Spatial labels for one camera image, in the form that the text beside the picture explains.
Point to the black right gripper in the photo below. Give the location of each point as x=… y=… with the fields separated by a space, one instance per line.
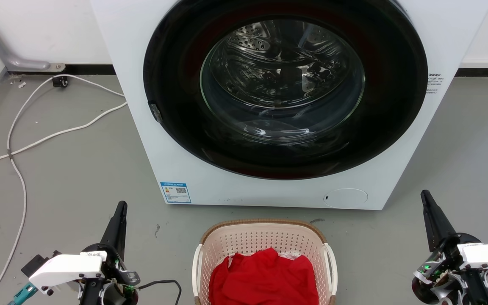
x=447 y=271

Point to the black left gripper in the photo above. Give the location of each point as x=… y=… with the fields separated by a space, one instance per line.
x=115 y=271

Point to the beige plastic laundry basket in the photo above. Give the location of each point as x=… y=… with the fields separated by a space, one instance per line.
x=252 y=237

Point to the blue energy label sticker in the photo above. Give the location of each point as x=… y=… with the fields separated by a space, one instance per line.
x=176 y=192

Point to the round white filter cover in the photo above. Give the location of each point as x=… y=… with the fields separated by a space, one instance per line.
x=345 y=198

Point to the white cloth piece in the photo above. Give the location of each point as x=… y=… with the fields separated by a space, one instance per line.
x=289 y=255

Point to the red garment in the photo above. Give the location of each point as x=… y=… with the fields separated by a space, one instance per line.
x=265 y=279

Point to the black round washer door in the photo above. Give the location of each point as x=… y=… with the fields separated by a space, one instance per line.
x=176 y=63

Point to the white front-load washing machine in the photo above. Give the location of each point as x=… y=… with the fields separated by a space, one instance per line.
x=142 y=51

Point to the steel washer drum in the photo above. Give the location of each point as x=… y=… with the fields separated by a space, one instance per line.
x=278 y=63

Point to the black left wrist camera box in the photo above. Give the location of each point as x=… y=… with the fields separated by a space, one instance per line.
x=36 y=262

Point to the small black floor bracket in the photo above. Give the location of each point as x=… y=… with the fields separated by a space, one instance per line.
x=60 y=81

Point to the grey wall pipe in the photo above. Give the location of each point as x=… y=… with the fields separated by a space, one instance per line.
x=23 y=63

